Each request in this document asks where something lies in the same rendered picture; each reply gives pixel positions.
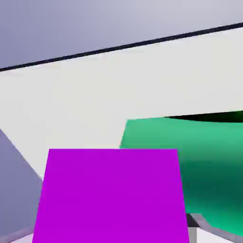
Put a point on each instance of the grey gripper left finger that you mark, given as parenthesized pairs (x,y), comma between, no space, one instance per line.
(20,237)

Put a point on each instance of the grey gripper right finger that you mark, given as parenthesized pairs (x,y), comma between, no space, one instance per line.
(199,232)

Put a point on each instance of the small purple cube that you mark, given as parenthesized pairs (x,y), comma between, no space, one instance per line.
(112,197)

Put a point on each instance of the large green box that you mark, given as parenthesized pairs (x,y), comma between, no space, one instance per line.
(210,151)

